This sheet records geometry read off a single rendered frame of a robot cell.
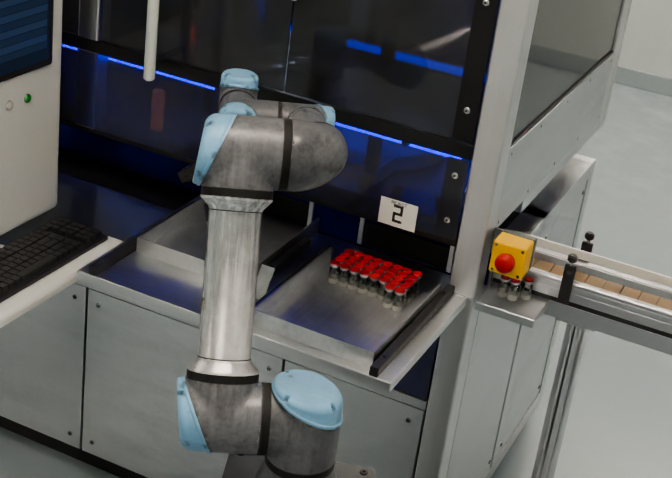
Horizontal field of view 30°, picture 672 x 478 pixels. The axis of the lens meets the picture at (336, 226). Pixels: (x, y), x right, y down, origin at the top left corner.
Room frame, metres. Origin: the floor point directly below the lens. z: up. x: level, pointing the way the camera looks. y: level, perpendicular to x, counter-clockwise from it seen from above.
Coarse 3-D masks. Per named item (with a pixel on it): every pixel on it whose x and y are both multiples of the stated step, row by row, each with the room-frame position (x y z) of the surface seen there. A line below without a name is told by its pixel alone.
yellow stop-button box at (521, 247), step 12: (504, 240) 2.31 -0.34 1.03; (516, 240) 2.32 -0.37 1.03; (528, 240) 2.33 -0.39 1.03; (492, 252) 2.31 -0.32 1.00; (504, 252) 2.30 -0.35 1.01; (516, 252) 2.29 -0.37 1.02; (528, 252) 2.29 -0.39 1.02; (492, 264) 2.30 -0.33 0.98; (516, 264) 2.29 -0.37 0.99; (528, 264) 2.31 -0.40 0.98; (516, 276) 2.28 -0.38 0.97
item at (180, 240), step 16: (192, 208) 2.53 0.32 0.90; (160, 224) 2.41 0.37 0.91; (176, 224) 2.47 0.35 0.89; (192, 224) 2.50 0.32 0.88; (272, 224) 2.55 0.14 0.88; (288, 224) 2.56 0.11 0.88; (144, 240) 2.33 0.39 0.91; (160, 240) 2.40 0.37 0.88; (176, 240) 2.41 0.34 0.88; (192, 240) 2.42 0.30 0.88; (272, 240) 2.47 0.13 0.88; (288, 240) 2.41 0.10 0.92; (160, 256) 2.31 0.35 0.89; (176, 256) 2.30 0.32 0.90; (192, 256) 2.28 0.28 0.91; (272, 256) 2.34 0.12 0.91
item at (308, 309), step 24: (312, 264) 2.33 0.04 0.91; (288, 288) 2.23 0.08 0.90; (312, 288) 2.27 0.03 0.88; (336, 288) 2.29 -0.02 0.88; (264, 312) 2.09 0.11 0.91; (288, 312) 2.16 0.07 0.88; (312, 312) 2.17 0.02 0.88; (336, 312) 2.19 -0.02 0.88; (360, 312) 2.20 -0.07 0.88; (384, 312) 2.21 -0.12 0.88; (408, 312) 2.23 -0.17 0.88; (288, 336) 2.07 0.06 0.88; (312, 336) 2.05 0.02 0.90; (336, 336) 2.09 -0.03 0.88; (360, 336) 2.11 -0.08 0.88; (384, 336) 2.12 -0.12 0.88; (360, 360) 2.01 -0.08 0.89
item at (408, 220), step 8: (384, 200) 2.41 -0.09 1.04; (392, 200) 2.40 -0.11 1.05; (384, 208) 2.40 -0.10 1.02; (392, 208) 2.40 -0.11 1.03; (408, 208) 2.38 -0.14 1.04; (416, 208) 2.38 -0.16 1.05; (384, 216) 2.40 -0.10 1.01; (408, 216) 2.38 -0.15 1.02; (416, 216) 2.38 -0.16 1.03; (392, 224) 2.40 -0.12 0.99; (400, 224) 2.39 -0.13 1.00; (408, 224) 2.38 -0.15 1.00
